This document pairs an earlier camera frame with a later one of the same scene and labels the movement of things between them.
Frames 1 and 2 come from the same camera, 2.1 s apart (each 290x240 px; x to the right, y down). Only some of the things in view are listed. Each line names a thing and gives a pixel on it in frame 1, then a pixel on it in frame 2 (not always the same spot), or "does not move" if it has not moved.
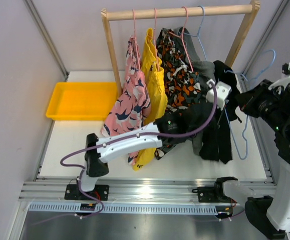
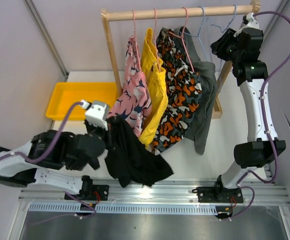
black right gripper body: [263, 103] to [227, 49]
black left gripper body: [193, 130] to [90, 128]
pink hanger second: [155, 21] does not move
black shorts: [216, 140] to [128, 159]
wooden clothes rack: [252, 9] does not move
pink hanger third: [182, 37] does not move
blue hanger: [258, 77] to [218, 26]
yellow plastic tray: [82, 101] does not move
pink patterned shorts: [133, 104] does not move
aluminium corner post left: [47, 39] does not move
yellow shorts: [158, 101] does not move
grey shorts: [206, 72] does not move
